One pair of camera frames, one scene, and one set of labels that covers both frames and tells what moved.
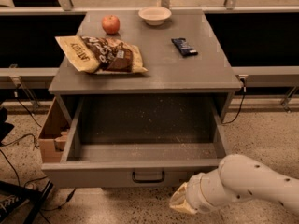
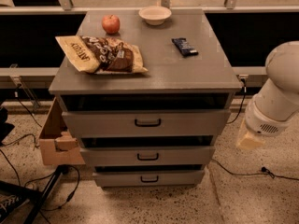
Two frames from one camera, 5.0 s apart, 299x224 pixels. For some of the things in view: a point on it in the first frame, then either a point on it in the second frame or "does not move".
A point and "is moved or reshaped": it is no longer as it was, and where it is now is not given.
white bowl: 155,16 does not move
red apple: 110,23 does not move
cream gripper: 193,192 -> 263,122
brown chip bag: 98,55 does not move
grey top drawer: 135,141 is moved or reshaped
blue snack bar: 183,47 does not move
